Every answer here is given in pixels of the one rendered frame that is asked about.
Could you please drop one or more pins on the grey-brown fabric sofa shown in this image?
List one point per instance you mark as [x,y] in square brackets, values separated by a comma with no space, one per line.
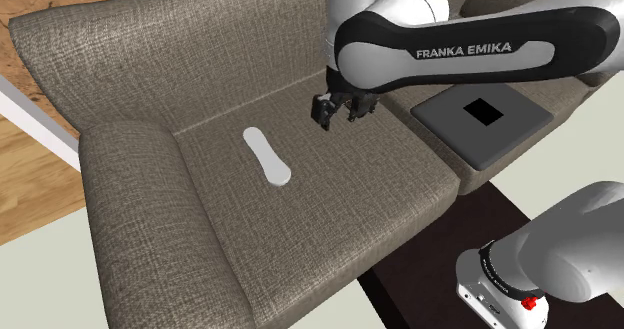
[317,206]

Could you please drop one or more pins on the white remote control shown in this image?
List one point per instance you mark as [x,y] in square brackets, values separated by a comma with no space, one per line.
[265,155]

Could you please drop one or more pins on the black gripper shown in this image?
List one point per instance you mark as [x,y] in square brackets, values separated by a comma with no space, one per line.
[336,85]

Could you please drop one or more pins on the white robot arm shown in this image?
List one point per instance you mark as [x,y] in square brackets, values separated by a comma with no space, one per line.
[468,60]

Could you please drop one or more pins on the grey flat square slab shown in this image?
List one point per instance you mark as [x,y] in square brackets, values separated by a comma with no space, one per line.
[448,128]

